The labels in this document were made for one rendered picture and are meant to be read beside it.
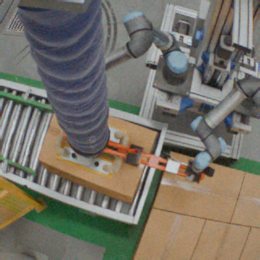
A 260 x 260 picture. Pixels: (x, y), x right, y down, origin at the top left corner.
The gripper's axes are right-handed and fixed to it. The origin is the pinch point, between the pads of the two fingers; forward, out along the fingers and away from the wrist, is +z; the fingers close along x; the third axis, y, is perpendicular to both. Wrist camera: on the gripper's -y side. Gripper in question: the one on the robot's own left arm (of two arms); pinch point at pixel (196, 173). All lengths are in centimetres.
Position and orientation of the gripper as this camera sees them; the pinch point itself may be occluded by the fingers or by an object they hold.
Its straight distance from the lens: 252.4
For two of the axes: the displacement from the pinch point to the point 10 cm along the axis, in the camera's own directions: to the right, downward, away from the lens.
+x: -3.2, 9.1, -2.5
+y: -9.5, -3.2, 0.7
